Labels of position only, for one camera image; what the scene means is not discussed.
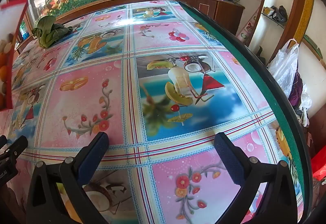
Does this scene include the purple cloth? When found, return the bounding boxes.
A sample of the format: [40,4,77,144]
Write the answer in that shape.
[289,71,303,107]

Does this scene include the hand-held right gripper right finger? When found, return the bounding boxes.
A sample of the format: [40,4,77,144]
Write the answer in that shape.
[214,132,298,224]

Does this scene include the green bok choy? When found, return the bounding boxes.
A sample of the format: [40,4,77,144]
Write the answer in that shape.
[32,15,74,49]

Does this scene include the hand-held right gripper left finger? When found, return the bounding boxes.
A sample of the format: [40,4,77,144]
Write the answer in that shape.
[26,132,110,224]

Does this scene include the black shoes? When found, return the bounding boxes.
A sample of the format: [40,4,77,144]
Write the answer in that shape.
[270,6,288,23]

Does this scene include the white plastic bag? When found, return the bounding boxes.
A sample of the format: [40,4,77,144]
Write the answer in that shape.
[267,39,300,98]

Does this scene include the pink flowered bag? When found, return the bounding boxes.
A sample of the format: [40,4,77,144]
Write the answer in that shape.
[236,6,261,46]

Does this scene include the wooden partition cabinet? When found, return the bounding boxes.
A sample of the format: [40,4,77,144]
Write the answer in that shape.
[51,0,246,36]

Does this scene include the red cardboard box lid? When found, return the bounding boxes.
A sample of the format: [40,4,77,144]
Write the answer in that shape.
[0,0,28,110]

